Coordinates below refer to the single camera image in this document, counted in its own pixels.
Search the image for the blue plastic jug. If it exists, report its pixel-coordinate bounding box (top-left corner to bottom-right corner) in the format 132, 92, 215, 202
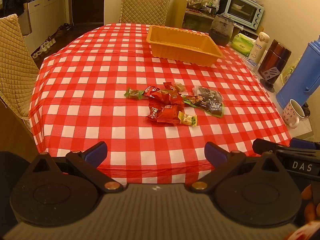
276, 38, 320, 108

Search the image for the beige quilted side chair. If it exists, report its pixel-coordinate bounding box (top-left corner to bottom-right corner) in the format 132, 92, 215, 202
1, 14, 39, 120

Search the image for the red white checkered tablecloth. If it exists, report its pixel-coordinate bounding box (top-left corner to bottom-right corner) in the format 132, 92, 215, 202
29, 23, 291, 184

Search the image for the dark glass jar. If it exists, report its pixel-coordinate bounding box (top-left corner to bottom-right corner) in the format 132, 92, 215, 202
209, 15, 234, 46

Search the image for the white cabinet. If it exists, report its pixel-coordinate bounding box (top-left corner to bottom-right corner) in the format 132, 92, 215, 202
23, 0, 66, 54

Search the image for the clear tan candy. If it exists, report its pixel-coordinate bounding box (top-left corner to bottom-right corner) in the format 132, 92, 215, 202
174, 83, 185, 93

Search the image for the dark green-edged snack bag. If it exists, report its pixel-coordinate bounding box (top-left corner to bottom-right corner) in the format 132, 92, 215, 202
182, 95, 224, 118

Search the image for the grey phone stand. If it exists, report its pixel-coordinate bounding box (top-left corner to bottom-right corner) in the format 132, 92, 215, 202
260, 67, 280, 93

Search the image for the green white pouch on shelf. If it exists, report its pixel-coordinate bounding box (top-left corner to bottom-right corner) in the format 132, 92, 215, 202
207, 0, 220, 15

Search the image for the dark door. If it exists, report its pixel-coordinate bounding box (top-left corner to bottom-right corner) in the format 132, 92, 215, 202
72, 0, 104, 25

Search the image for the wooden shelf unit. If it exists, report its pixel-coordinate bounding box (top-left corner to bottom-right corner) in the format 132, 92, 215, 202
166, 0, 264, 37

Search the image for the green yellow tea bag package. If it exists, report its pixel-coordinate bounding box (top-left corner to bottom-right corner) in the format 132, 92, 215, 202
280, 56, 302, 85

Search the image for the blue white tissue packet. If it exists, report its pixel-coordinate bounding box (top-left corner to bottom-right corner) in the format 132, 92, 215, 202
241, 56, 258, 68

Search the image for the red gold candy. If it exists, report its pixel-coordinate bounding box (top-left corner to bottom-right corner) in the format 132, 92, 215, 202
143, 86, 160, 97

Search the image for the green tissue pack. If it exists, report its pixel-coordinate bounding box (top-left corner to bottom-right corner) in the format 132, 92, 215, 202
231, 33, 255, 57

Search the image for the white bowl in oven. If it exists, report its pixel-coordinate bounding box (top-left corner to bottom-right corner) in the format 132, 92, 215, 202
232, 3, 244, 10

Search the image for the light blue toaster oven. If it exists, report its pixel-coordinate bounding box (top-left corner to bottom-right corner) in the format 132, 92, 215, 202
217, 0, 265, 30

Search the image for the white miffy thermos bottle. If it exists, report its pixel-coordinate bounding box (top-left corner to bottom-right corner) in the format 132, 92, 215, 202
248, 31, 270, 64

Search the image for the clear grey snack packet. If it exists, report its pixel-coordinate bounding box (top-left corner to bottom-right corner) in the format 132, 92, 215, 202
193, 86, 223, 103

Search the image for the orange plastic tray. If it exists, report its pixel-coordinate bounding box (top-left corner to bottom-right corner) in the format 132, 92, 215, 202
146, 25, 224, 67

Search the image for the red snack packet pile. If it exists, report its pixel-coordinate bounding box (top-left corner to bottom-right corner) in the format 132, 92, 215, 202
147, 82, 184, 125

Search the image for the green snack bar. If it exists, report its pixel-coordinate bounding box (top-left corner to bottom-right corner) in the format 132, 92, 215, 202
124, 87, 148, 100

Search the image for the brown wooden canister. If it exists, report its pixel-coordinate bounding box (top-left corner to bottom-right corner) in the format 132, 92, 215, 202
258, 40, 292, 75

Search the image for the person's right hand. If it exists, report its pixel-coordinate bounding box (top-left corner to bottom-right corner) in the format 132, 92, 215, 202
285, 185, 319, 240

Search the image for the white patterned mug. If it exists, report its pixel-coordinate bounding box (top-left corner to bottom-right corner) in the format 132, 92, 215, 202
282, 99, 305, 129

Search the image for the yellow green candy packet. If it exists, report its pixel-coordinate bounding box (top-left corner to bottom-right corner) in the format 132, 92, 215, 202
178, 111, 197, 126

